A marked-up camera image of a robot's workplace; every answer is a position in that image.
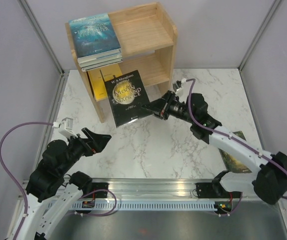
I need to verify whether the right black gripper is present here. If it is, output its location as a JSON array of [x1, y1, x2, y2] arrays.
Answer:
[[142, 90, 197, 124]]

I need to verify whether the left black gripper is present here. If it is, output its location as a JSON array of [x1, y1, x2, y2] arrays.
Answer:
[[59, 126, 112, 174]]

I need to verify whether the black Moon and Sixpence book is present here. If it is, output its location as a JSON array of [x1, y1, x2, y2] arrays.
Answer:
[[104, 70, 151, 128]]

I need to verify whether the yellow book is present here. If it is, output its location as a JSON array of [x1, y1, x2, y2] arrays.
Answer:
[[87, 63, 122, 102]]

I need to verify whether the Robinson Crusoe purple book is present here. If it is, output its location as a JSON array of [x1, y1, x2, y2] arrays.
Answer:
[[81, 60, 122, 72]]

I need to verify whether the grey white book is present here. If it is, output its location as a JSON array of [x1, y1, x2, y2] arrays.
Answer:
[[79, 57, 123, 68]]

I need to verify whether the green gold fantasy book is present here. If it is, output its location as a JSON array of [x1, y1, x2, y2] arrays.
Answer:
[[218, 130, 253, 174]]

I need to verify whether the teal sea cover book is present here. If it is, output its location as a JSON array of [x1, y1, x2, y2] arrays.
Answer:
[[68, 13, 121, 64]]

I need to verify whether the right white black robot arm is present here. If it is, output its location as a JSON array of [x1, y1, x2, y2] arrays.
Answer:
[[142, 90, 287, 205]]

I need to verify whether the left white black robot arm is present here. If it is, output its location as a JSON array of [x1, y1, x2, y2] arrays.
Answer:
[[8, 123, 112, 240]]

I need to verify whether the wooden two-tier shelf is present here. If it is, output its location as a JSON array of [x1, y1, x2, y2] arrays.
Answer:
[[65, 1, 179, 123]]

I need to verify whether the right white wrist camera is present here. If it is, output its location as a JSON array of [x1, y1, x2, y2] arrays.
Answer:
[[172, 78, 187, 97]]

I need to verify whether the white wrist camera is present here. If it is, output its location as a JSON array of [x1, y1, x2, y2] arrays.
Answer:
[[52, 117, 78, 140], [172, 78, 187, 97]]

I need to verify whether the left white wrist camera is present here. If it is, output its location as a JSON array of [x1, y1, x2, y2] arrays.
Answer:
[[52, 117, 78, 140]]

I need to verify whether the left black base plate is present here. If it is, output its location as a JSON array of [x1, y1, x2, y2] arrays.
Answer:
[[82, 182, 109, 201]]

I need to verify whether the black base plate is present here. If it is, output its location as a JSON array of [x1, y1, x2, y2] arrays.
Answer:
[[82, 182, 109, 201], [195, 182, 241, 199]]

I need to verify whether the white slotted cable duct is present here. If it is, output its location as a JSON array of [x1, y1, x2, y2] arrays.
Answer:
[[48, 201, 232, 211]]

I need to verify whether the aluminium mounting rail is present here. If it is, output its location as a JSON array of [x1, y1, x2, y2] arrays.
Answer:
[[18, 176, 259, 201]]

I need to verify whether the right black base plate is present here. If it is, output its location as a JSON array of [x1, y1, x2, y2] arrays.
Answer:
[[195, 182, 241, 199]]

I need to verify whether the left aluminium frame post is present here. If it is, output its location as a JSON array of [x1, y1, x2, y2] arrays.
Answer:
[[18, 0, 67, 76]]

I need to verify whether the aluminium frame post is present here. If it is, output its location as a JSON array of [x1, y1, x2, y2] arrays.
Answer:
[[18, 0, 67, 76], [237, 0, 283, 72]]

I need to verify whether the right aluminium frame post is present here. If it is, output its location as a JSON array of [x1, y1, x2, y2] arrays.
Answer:
[[237, 0, 283, 72]]

